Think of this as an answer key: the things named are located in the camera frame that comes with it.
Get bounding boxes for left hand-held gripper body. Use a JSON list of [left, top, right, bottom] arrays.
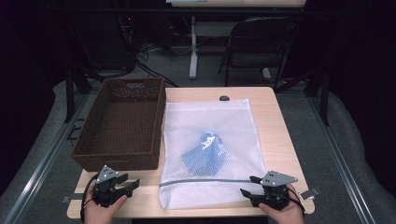
[[92, 165, 125, 208]]

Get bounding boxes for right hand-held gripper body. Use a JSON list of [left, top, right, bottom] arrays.
[[251, 170, 299, 211]]

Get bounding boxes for brown woven basket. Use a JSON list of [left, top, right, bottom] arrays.
[[72, 77, 167, 172]]

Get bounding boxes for blue printed garment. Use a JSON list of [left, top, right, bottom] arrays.
[[181, 133, 226, 176]]

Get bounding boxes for white mesh laundry bag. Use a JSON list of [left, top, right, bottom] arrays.
[[158, 98, 268, 210]]

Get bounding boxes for person's right hand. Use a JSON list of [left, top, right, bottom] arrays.
[[258, 183, 305, 224]]

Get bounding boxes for person's left hand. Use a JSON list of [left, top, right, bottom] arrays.
[[83, 192, 128, 224]]

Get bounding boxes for grey tape strip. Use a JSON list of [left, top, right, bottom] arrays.
[[299, 187, 320, 201], [60, 192, 85, 203]]

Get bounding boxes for black metal stand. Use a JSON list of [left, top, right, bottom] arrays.
[[64, 66, 106, 124], [274, 66, 331, 127]]

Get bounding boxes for black folding chair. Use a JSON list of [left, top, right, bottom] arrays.
[[218, 16, 298, 91]]

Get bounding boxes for dark equipment cabinet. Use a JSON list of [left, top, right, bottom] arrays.
[[78, 8, 136, 71]]

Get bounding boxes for white desk with metal legs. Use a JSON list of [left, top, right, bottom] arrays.
[[165, 0, 307, 82]]

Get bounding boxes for left hand-held gripper cable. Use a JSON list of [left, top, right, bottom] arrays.
[[79, 174, 99, 222]]

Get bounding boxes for hand-held gripper cable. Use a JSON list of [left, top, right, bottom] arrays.
[[279, 189, 307, 216], [79, 174, 99, 222]]

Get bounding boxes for right hand-held gripper cable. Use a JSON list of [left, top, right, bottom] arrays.
[[279, 189, 307, 216]]

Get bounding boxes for metal floor rail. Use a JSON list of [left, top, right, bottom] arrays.
[[306, 92, 377, 224], [3, 92, 92, 224]]

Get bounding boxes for black floor cables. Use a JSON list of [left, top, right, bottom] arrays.
[[134, 43, 180, 88]]

